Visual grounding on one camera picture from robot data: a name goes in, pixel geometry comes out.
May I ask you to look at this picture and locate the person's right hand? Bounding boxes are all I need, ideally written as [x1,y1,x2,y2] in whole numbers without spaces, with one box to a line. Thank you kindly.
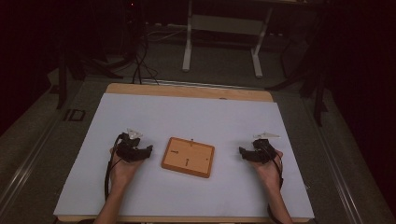
[253,149,285,191]

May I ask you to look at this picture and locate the black metal stand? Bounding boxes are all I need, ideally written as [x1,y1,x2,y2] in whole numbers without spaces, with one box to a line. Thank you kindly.
[265,27,332,127]
[55,43,124,110]

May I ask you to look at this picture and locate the black floor cables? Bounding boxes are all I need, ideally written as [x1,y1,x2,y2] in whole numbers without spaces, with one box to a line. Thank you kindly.
[132,27,189,86]

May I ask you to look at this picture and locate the black floor box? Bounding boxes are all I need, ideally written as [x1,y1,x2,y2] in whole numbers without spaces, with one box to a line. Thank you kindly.
[63,108,86,122]

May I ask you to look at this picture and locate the white metal stand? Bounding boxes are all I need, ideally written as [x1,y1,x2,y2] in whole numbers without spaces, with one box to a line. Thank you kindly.
[181,0,274,79]

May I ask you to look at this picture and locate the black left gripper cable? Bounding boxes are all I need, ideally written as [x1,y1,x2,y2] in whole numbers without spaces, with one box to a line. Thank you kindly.
[104,134,124,202]

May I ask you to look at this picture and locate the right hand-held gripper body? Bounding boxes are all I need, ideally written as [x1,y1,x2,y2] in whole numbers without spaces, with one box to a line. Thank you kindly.
[251,132,281,165]

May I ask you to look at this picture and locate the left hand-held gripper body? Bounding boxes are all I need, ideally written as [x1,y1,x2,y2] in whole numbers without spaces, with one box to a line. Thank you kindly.
[115,128,144,163]

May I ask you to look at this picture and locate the person's left hand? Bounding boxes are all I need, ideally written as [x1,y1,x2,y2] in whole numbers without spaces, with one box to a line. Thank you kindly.
[108,147,145,191]

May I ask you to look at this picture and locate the white paper sheet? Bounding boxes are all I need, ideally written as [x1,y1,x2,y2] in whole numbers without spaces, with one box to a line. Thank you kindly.
[53,92,316,219]

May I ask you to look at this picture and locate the wooden picture frame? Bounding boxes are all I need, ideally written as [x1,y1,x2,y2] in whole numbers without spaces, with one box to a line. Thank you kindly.
[161,136,216,179]

